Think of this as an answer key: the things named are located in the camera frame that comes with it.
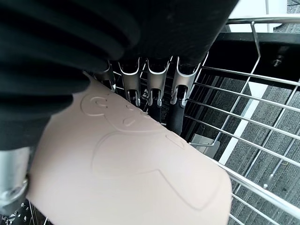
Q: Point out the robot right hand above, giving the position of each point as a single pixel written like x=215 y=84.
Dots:
x=70 y=42

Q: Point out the beige embossed cup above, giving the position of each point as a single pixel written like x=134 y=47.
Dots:
x=122 y=168

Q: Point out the black dishwasher body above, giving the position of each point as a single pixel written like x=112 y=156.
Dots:
x=246 y=58

